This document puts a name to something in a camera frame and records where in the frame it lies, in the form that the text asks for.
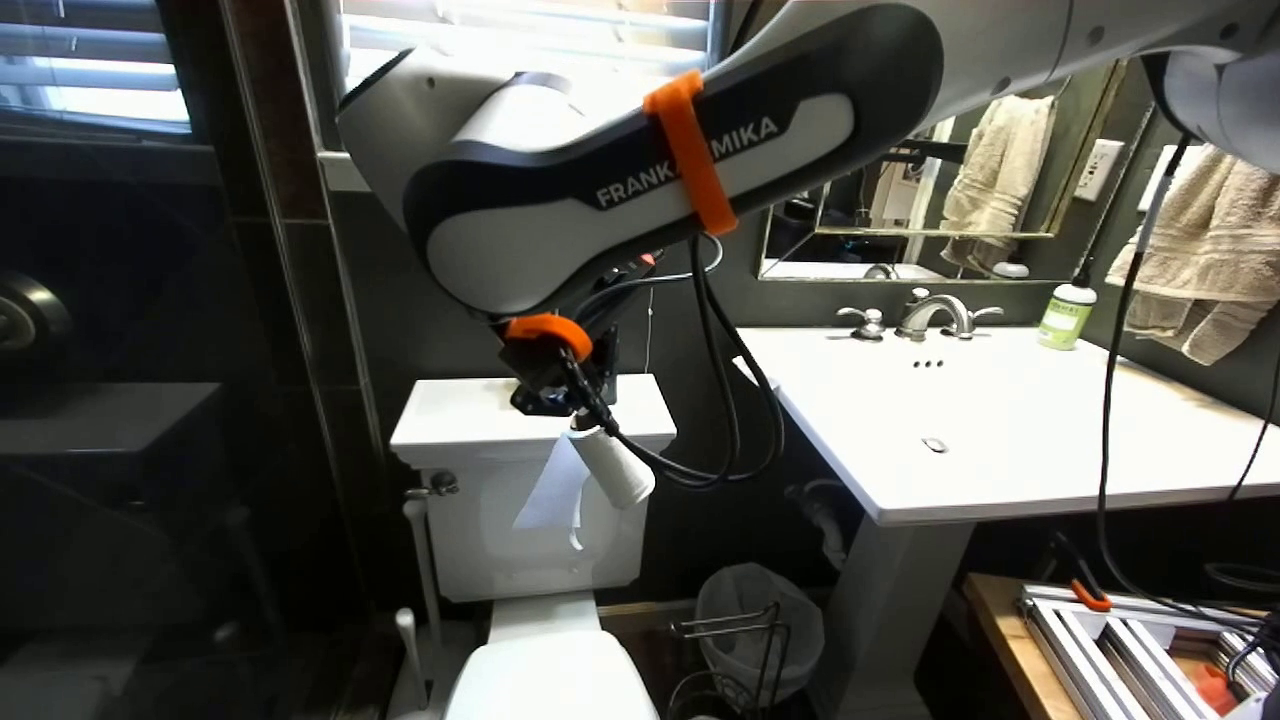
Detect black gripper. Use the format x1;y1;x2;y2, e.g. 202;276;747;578
508;332;626;439

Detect black metal tissue holder stand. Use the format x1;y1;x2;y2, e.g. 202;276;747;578
664;598;791;720

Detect white toilet tank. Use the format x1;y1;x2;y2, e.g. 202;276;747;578
389;371;680;610

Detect white water supply line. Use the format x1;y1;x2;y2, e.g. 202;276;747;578
399;489;449;714

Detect trash can with plastic bag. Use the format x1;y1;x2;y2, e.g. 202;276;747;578
692;558;831;717

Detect chrome faucet spout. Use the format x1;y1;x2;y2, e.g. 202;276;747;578
890;283;981;344

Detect white window sill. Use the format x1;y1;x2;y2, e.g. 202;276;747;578
315;146;375;200

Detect white window blinds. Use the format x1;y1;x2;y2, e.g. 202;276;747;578
330;0;733;73
0;0;195;139

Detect wooden box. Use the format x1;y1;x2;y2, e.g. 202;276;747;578
957;568;1090;720

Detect green soap bottle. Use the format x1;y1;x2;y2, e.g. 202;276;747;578
1035;276;1100;356

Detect orange clamp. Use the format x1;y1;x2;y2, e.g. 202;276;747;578
1059;568;1120;618

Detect black round knob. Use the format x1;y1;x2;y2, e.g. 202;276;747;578
0;267;70;393

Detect beige hanging towel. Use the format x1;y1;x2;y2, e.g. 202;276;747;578
1100;138;1280;371

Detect small red object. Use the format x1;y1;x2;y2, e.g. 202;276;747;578
1171;644;1250;717

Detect orange wrist strap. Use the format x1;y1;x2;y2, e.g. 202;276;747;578
500;309;599;367

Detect wide orange strap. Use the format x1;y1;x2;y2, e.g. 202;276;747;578
643;67;745;241

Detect white toilet brush handle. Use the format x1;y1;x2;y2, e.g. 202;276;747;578
389;603;426;717

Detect wall mirror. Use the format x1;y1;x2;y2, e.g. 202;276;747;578
757;56;1152;290

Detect white pedestal sink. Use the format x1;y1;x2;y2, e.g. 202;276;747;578
726;321;1280;720

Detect aluminium frame rails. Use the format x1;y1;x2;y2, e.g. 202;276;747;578
1019;578;1280;720

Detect white wall outlet plate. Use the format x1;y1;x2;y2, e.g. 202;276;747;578
1137;139;1204;216

